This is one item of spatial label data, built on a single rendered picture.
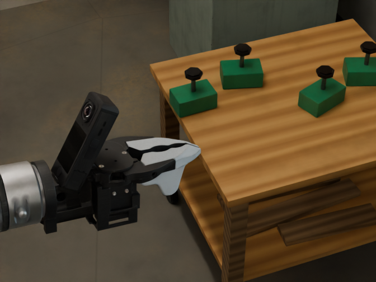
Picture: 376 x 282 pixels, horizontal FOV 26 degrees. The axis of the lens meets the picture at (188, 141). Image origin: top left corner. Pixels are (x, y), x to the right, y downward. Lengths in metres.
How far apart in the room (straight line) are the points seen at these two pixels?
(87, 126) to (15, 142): 1.96
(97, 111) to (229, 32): 1.89
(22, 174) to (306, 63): 1.49
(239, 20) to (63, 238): 0.93
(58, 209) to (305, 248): 1.38
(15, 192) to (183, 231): 1.64
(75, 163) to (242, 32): 1.92
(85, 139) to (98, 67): 2.25
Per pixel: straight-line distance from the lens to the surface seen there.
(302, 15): 2.90
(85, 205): 0.99
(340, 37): 2.45
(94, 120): 0.93
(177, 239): 2.53
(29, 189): 0.94
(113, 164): 0.97
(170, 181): 1.01
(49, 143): 2.87
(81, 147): 0.94
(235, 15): 2.77
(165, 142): 1.02
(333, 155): 2.05
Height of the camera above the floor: 1.91
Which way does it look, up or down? 42 degrees down
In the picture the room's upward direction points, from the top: straight up
